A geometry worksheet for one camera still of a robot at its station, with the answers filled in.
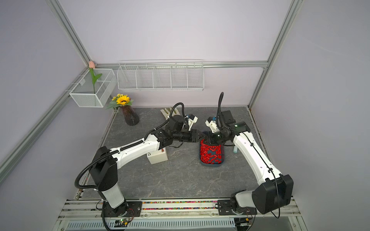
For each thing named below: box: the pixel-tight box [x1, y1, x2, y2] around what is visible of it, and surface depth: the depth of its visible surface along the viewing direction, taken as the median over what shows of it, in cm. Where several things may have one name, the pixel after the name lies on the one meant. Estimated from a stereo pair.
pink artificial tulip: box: [88, 60, 103, 94], surface depth 92 cm
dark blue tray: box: [198, 138, 225, 167], surface depth 93 cm
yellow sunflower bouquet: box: [105, 93, 134, 110], surface depth 93 cm
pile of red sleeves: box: [199, 139, 223, 165], surface depth 94 cm
